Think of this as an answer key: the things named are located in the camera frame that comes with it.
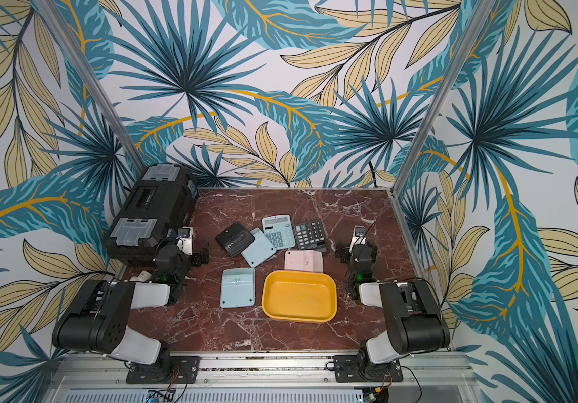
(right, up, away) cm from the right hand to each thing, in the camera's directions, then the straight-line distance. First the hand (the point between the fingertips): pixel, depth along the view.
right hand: (357, 239), depth 92 cm
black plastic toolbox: (-74, +14, +1) cm, 75 cm away
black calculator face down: (-46, 0, +2) cm, 46 cm away
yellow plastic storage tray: (-22, -20, -3) cm, 29 cm away
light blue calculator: (-43, -16, -5) cm, 46 cm away
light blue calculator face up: (-29, +3, +11) cm, 31 cm away
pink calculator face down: (-20, -8, +2) cm, 21 cm away
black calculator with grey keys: (-17, +1, +5) cm, 17 cm away
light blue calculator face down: (-36, -4, +4) cm, 37 cm away
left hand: (-60, -1, 0) cm, 60 cm away
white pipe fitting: (-76, -13, -4) cm, 78 cm away
